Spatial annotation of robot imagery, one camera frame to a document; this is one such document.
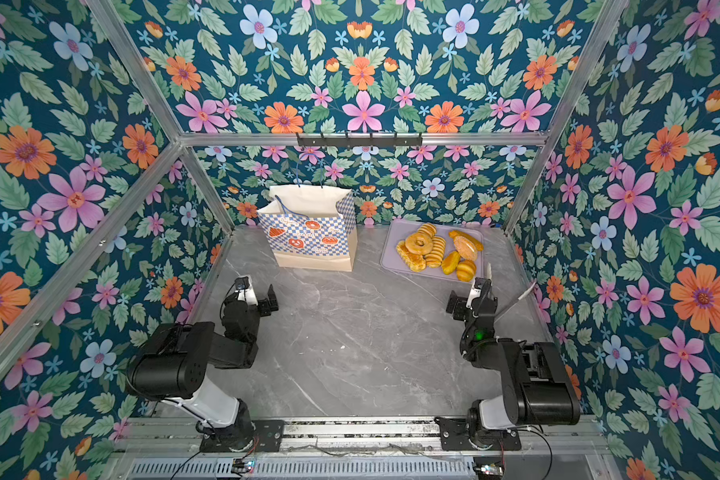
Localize blue checkered paper bag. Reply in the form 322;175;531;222
258;184;358;272

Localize braided pastry fake bread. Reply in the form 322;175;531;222
396;241;427;272

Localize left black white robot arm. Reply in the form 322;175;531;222
126;275;279;452

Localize striped yellow bun fake bread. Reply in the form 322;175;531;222
456;260;477;283

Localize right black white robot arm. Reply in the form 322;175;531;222
440;277;581;450

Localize black hook rail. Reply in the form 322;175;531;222
296;133;424;149

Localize ring donut fake bread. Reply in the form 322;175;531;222
405;231;434;256

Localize small green circuit board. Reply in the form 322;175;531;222
232;459;255;477

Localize white perforated cable duct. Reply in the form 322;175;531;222
125;457;477;479

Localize aluminium cage frame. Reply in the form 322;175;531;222
0;1;629;383

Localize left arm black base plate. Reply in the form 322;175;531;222
196;417;285;454

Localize ridged roll fake bread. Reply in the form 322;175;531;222
424;235;446;268

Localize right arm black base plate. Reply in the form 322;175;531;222
435;417;522;452

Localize lilac plastic tray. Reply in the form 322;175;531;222
381;220;490;283

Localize rear ridged fake bread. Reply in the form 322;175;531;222
417;223;437;237

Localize metal tongs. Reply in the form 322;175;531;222
483;263;537;323

